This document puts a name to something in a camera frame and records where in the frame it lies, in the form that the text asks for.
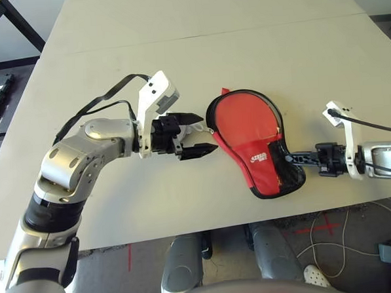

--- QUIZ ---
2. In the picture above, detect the white floor cable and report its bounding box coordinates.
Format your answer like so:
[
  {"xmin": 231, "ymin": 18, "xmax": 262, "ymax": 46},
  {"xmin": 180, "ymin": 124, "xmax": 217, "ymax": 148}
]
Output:
[{"xmin": 292, "ymin": 199, "xmax": 391, "ymax": 281}]

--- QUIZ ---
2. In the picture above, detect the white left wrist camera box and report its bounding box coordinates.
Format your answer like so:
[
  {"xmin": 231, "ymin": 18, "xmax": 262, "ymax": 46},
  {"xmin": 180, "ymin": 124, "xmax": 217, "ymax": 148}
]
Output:
[{"xmin": 133, "ymin": 69, "xmax": 185, "ymax": 161}]

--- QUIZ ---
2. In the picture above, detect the red tape cross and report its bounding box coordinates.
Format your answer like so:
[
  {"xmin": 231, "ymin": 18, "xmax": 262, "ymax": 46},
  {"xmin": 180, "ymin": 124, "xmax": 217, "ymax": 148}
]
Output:
[{"xmin": 291, "ymin": 210, "xmax": 341, "ymax": 238}]

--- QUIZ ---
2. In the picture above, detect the black table frame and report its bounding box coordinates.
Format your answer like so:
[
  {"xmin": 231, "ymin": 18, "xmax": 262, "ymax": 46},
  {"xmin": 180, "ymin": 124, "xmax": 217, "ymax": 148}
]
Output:
[{"xmin": 0, "ymin": 0, "xmax": 48, "ymax": 73}]

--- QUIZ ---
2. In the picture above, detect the black sneaker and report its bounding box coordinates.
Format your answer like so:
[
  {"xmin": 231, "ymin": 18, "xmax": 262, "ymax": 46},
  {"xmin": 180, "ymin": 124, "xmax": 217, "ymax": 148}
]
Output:
[{"xmin": 198, "ymin": 229, "xmax": 216, "ymax": 261}]

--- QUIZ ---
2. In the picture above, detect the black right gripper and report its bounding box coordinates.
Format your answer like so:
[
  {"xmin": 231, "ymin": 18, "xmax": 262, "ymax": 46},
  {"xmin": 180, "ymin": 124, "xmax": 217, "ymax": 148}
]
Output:
[{"xmin": 288, "ymin": 140, "xmax": 348, "ymax": 180}]

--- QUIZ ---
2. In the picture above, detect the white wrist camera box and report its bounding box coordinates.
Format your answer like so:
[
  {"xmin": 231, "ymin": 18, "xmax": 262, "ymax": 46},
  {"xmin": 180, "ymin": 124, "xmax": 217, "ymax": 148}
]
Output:
[
  {"xmin": 133, "ymin": 69, "xmax": 185, "ymax": 161},
  {"xmin": 321, "ymin": 98, "xmax": 366, "ymax": 182}
]

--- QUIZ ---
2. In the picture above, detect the black red paddle case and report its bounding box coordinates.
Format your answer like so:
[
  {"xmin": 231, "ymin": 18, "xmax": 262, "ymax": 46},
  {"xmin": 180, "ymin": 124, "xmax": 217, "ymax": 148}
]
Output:
[{"xmin": 203, "ymin": 81, "xmax": 309, "ymax": 203}]

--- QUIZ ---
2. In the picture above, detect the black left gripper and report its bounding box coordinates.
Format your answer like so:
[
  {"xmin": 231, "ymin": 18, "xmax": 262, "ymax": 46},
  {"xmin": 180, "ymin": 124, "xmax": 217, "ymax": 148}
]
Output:
[{"xmin": 149, "ymin": 110, "xmax": 221, "ymax": 164}]

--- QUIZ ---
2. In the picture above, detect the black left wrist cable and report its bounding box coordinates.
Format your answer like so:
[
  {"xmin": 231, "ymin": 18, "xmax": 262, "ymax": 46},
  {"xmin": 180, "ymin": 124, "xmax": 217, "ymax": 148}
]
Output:
[{"xmin": 50, "ymin": 72, "xmax": 154, "ymax": 146}]

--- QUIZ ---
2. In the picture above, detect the red tape line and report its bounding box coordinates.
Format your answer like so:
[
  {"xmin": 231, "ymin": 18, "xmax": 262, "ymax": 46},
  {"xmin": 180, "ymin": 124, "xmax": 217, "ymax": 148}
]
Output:
[{"xmin": 126, "ymin": 243, "xmax": 134, "ymax": 273}]

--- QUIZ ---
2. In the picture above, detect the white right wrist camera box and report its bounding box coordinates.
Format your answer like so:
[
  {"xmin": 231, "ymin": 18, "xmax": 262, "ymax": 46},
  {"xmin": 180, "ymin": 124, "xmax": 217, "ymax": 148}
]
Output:
[{"xmin": 321, "ymin": 98, "xmax": 366, "ymax": 182}]

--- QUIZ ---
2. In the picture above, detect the grey foot pedal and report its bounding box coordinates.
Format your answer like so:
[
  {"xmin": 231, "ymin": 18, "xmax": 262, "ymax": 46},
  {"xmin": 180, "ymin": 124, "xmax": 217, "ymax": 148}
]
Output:
[{"xmin": 377, "ymin": 242, "xmax": 391, "ymax": 266}]

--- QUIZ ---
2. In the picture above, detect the white perforated shoe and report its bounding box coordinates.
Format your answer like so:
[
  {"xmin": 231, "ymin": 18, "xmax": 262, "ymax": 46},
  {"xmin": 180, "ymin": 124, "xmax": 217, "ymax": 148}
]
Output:
[{"xmin": 302, "ymin": 262, "xmax": 332, "ymax": 290}]

